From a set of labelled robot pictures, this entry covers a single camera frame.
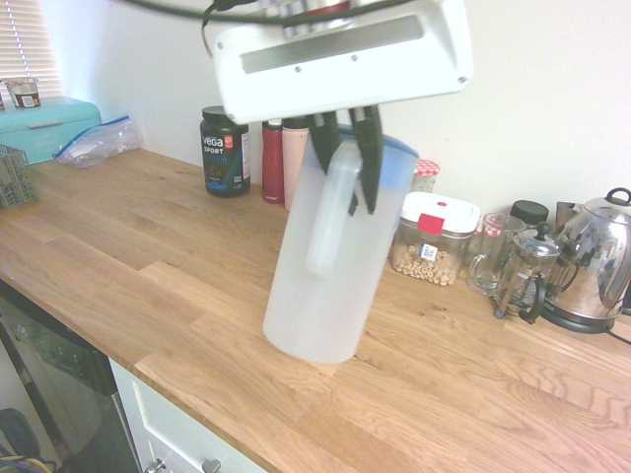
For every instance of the shiny steel electric kettle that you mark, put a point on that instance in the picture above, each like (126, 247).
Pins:
(601, 266)

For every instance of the black dishwasher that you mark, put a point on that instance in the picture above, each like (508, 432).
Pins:
(64, 374)

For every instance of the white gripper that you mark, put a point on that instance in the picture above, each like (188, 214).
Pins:
(345, 84)

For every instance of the yogurt cup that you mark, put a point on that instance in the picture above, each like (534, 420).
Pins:
(24, 96)

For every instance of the cereal container white lid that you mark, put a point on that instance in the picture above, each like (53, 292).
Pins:
(434, 246)

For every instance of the dark bag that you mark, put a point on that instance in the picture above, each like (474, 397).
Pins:
(15, 438)

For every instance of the glass jar black lid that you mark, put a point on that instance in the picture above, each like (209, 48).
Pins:
(529, 211)

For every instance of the translucent pitcher with blue lid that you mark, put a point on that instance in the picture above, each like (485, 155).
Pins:
(320, 305)

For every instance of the glass french press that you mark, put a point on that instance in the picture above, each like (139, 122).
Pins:
(530, 276)

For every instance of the pink water bottle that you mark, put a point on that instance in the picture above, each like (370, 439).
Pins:
(293, 162)

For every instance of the small jar red checked lid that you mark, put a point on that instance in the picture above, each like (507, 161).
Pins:
(478, 230)

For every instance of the white window blinds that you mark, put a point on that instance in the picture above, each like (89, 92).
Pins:
(24, 39)

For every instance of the clear zip bag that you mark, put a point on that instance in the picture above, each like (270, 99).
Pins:
(103, 143)

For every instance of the black Vega protein tub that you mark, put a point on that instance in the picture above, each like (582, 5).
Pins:
(222, 162)

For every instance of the grey plastic crate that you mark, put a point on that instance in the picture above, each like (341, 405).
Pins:
(17, 182)

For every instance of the red water bottle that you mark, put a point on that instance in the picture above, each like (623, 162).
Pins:
(272, 167)

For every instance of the teal bread box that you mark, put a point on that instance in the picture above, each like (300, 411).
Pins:
(49, 128)

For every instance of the glass jar red checked lid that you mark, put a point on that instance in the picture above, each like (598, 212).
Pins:
(426, 167)

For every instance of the black kettle base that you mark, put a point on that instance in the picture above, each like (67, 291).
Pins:
(577, 322)

